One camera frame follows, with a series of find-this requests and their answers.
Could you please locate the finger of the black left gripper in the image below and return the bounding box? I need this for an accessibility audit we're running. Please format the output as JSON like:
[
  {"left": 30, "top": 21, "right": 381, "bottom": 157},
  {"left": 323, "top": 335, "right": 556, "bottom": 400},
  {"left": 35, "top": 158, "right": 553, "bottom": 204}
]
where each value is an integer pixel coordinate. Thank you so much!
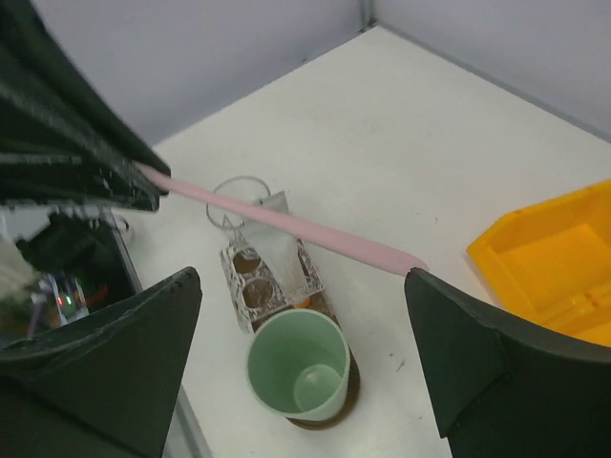
[
  {"left": 1, "top": 96, "right": 160, "bottom": 212},
  {"left": 1, "top": 1, "right": 171, "bottom": 175}
]

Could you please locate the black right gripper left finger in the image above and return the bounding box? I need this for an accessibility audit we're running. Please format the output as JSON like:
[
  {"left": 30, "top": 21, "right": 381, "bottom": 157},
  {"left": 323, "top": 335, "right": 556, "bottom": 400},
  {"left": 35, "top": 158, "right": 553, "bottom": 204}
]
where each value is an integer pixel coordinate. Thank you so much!
[{"left": 1, "top": 267, "right": 201, "bottom": 457}]

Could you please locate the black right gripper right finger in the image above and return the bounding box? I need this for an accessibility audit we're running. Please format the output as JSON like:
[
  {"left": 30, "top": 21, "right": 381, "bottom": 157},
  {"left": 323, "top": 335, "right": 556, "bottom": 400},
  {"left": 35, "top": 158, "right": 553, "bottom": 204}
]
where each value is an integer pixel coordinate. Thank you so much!
[{"left": 405, "top": 268, "right": 610, "bottom": 457}]

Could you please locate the clear glass holder block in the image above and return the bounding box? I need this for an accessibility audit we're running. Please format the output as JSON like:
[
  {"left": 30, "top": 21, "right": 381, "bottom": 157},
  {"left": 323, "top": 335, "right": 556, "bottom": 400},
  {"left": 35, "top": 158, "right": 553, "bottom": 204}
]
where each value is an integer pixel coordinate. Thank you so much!
[{"left": 220, "top": 239, "right": 333, "bottom": 334}]

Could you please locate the green plastic cup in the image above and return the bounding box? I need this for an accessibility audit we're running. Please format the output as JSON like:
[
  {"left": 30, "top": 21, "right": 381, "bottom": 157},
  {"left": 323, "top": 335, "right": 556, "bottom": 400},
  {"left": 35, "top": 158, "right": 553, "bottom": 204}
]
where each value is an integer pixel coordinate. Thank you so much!
[{"left": 245, "top": 308, "right": 352, "bottom": 422}]

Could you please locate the clear glass tumbler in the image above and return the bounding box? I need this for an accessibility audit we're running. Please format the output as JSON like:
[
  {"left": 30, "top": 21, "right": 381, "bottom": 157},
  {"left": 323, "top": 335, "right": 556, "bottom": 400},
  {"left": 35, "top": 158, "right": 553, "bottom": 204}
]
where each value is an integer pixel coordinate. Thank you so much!
[{"left": 205, "top": 175, "right": 271, "bottom": 238}]

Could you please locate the pink toothbrush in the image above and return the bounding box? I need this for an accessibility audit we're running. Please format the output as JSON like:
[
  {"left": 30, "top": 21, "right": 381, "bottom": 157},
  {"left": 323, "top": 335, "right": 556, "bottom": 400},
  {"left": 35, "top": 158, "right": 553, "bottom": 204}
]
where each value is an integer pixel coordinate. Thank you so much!
[{"left": 135, "top": 162, "right": 428, "bottom": 277}]

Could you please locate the white toothpaste tube black cap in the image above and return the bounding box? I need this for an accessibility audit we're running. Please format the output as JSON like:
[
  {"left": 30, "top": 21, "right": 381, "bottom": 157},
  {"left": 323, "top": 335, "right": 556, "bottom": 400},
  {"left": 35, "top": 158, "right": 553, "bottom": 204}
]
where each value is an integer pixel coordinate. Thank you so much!
[{"left": 221, "top": 191, "right": 294, "bottom": 259}]

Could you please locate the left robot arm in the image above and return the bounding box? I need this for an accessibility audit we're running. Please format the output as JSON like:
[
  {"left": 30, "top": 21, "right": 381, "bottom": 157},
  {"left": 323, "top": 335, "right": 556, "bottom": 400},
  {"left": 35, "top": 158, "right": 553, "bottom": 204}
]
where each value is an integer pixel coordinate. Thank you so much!
[{"left": 1, "top": 1, "right": 168, "bottom": 336}]

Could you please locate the wooden oval tray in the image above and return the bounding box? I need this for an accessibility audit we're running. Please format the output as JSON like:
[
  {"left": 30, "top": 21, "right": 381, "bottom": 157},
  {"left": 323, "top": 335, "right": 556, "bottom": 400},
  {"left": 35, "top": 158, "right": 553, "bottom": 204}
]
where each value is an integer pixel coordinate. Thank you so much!
[{"left": 250, "top": 300, "right": 363, "bottom": 430}]

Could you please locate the yellow bin left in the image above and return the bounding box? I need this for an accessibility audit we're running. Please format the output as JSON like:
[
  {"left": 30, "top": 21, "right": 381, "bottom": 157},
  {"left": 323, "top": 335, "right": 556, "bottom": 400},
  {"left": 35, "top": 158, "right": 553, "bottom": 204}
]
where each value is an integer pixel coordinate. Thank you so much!
[{"left": 467, "top": 181, "right": 610, "bottom": 346}]

